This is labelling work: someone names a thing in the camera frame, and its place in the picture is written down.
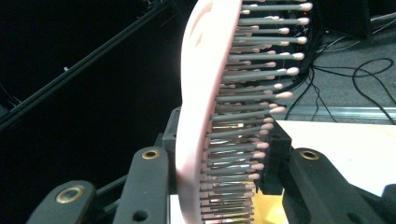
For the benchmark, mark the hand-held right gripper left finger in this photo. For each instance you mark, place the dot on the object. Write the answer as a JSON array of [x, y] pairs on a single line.
[[172, 130]]

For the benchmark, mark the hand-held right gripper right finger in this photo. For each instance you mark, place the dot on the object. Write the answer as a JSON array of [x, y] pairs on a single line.
[[277, 161]]

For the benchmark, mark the pink hairbrush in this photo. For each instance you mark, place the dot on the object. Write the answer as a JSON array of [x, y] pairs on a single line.
[[199, 77]]

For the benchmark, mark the white table board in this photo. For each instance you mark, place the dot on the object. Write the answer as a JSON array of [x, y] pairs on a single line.
[[342, 149]]

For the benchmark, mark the black metal stand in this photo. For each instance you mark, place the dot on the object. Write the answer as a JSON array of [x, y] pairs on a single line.
[[77, 67]]

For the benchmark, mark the dark equipment rack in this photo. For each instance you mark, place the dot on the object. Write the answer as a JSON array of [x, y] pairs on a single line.
[[342, 18]]

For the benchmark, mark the white metal stand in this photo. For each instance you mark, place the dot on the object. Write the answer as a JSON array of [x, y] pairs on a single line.
[[385, 19]]

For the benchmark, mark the aluminium floor rail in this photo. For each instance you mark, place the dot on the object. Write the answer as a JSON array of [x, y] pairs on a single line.
[[358, 112]]

